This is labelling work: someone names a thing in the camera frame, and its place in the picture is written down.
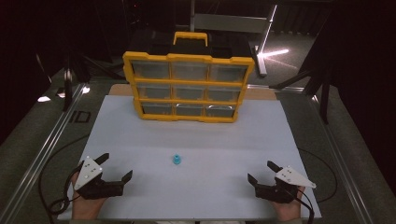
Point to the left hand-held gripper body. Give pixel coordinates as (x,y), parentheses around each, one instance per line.
(90,174)

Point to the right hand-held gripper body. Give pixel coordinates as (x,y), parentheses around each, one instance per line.
(291,179)

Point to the small blue plastic part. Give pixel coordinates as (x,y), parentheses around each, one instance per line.
(176,160)

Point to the yellow drawer organizer cabinet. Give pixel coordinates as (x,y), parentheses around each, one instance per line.
(186,81)

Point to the person's right hand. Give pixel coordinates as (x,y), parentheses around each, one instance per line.
(289,211)

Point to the person's left hand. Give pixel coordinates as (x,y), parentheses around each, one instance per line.
(85,209)

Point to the white table sheet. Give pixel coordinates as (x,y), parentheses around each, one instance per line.
(193,137)

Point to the black stand leg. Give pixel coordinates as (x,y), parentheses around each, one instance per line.
(324,99)
(67,90)

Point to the aluminium rail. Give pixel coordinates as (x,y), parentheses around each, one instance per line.
(46,149)
(339,161)

